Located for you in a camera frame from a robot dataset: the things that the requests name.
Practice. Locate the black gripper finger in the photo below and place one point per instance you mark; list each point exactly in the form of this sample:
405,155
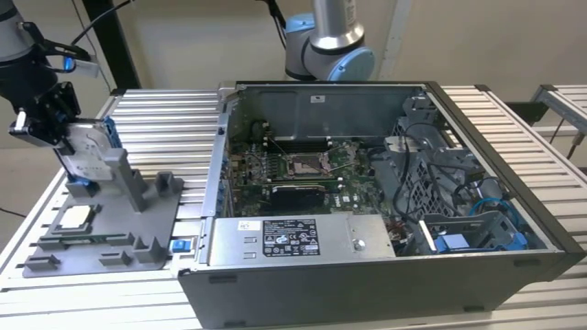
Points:
51,134
69,99

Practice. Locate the hard disk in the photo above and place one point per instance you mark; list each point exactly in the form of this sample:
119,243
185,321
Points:
91,154

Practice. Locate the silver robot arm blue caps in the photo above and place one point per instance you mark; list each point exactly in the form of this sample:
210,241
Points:
330,38

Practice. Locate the grey disk bay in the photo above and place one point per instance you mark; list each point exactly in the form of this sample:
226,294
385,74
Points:
486,223

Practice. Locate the silver CPU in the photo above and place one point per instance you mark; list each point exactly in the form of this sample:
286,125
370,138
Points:
79,217

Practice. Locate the green RAM stick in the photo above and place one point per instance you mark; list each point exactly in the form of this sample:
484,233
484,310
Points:
91,238

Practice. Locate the grey parts rack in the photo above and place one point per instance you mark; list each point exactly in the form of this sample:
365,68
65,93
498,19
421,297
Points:
115,233

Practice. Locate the blue case latch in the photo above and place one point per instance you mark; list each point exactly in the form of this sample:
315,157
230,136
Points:
179,246

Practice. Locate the green motherboard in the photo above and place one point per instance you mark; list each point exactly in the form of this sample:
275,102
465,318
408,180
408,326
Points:
257,172

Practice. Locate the black RAM slot bank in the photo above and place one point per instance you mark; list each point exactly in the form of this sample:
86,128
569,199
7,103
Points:
303,141

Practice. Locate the white case label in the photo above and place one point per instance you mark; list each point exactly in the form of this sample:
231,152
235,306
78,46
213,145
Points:
318,99

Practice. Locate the CPU socket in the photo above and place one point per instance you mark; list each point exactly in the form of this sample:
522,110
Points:
305,167

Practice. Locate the black graphics card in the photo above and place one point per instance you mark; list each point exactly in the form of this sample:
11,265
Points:
295,199

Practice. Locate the black power supply label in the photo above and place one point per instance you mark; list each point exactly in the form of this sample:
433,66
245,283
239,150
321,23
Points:
291,238

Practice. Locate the thin locking lever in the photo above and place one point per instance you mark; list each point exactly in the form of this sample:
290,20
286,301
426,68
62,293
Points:
343,167

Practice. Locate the silver power supply unit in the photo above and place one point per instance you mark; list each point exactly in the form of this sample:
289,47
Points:
330,240

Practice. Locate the white upright profile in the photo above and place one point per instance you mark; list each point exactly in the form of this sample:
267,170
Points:
397,38

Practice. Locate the silver thumb screw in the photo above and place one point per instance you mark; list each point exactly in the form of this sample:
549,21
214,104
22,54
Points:
359,244

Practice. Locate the grey perforated drive cage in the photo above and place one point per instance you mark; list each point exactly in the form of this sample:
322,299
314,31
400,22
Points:
432,185

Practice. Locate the dark grey PC case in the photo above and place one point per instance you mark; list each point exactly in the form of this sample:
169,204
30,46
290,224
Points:
367,292

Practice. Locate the blue carrier in bay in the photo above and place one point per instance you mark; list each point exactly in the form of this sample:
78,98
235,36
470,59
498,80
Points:
452,243

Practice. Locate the black box under table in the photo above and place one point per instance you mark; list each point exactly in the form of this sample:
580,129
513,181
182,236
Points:
528,113

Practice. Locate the metal slat side table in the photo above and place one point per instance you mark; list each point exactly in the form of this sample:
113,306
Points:
565,99

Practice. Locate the black upright post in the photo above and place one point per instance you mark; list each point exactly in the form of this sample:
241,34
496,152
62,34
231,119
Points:
119,48

